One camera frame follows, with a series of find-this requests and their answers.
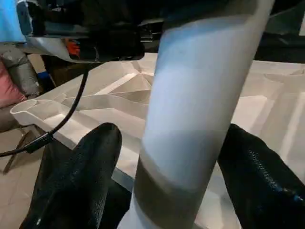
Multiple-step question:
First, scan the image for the white plastic table top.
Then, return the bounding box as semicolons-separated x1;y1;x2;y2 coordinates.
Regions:
10;52;305;229

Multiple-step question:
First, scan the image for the pink cushion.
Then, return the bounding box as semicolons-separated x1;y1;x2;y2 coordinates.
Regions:
0;59;27;109

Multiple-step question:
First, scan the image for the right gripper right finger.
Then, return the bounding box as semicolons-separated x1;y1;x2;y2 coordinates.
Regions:
218;123;305;229

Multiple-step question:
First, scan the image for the black stand leg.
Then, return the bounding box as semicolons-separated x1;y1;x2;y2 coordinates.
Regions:
2;128;28;174

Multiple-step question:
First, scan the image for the grey fabric roll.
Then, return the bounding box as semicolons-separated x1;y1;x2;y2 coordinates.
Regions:
0;46;40;97

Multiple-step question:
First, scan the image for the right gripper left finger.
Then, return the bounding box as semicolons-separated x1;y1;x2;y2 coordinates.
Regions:
20;123;123;229

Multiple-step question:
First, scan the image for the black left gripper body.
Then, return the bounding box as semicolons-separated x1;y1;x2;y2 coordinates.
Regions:
32;21;145;62

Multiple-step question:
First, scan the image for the white plastic table leg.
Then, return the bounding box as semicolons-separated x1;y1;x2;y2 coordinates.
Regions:
118;0;276;229

